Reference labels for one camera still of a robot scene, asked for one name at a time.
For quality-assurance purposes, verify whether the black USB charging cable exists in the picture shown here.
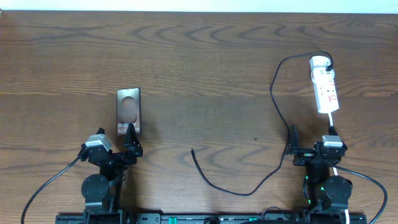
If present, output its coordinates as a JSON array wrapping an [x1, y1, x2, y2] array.
[[190, 51, 334, 197]]

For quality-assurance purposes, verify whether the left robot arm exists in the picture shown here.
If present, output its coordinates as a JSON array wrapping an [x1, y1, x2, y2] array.
[[78, 123, 143, 223]]

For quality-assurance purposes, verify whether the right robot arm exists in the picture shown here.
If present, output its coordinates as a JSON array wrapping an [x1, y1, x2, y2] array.
[[287, 126, 353, 223]]

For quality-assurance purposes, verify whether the white power strip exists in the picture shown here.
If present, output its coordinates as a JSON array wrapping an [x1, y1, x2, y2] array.
[[311, 67, 339, 114]]

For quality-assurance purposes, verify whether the left black camera cable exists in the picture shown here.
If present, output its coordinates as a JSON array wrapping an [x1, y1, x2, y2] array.
[[21, 155, 82, 224]]

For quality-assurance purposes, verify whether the black camera cable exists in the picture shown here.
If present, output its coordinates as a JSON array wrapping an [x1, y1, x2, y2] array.
[[21, 155, 82, 224], [323, 158, 388, 224]]

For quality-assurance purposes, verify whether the right black camera cable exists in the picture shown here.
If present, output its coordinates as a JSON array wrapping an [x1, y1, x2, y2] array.
[[323, 158, 388, 224]]

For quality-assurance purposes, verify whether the white power strip cord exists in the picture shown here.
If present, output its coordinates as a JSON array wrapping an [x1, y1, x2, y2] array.
[[328, 112, 350, 224]]

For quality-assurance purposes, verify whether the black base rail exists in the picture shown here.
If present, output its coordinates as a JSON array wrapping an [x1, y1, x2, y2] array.
[[55, 212, 368, 224]]

